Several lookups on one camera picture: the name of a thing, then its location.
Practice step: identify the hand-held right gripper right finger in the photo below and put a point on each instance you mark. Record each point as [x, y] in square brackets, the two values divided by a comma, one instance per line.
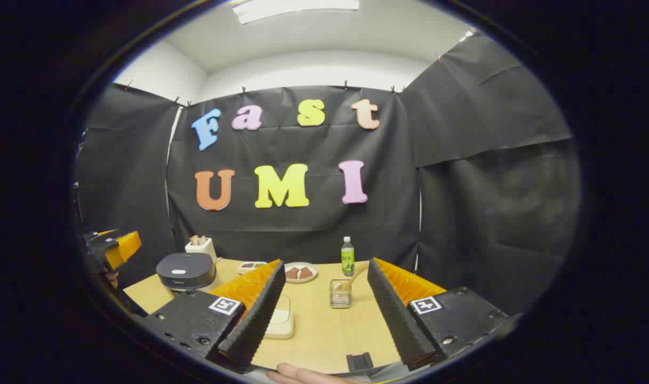
[396, 314]

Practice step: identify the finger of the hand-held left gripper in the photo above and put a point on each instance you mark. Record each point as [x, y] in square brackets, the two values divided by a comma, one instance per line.
[119, 248]

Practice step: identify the black backdrop cloth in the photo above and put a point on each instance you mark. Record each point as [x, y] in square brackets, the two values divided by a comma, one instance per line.
[303, 226]

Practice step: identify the green tea bottle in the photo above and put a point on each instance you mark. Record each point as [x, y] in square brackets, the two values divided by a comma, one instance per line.
[347, 261]

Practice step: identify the white round plate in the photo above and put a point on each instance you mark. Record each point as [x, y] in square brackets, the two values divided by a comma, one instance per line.
[301, 279]

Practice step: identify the wooden spoon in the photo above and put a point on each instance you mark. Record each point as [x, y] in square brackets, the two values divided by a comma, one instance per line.
[353, 276]

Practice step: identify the black silver rice cooker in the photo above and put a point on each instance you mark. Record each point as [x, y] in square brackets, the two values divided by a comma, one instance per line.
[185, 272]

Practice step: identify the clear chopstick holder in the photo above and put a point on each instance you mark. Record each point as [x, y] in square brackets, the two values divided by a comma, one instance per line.
[340, 298]

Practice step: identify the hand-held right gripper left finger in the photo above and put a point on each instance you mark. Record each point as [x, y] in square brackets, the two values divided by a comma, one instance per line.
[260, 314]

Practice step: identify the white rice container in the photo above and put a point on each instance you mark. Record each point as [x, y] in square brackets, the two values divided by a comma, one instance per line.
[281, 325]

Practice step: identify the black table clamp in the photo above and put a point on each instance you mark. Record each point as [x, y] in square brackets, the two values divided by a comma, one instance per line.
[359, 362]

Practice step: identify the white toaster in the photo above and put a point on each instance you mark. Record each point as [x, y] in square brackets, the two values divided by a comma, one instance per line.
[204, 250]

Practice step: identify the ceiling light panel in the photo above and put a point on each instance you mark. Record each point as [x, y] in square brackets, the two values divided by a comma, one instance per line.
[295, 9]

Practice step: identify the white divided dish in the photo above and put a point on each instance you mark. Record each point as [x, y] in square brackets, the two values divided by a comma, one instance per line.
[252, 266]

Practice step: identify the brown meat piece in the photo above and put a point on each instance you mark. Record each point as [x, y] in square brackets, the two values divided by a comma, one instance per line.
[305, 272]
[292, 273]

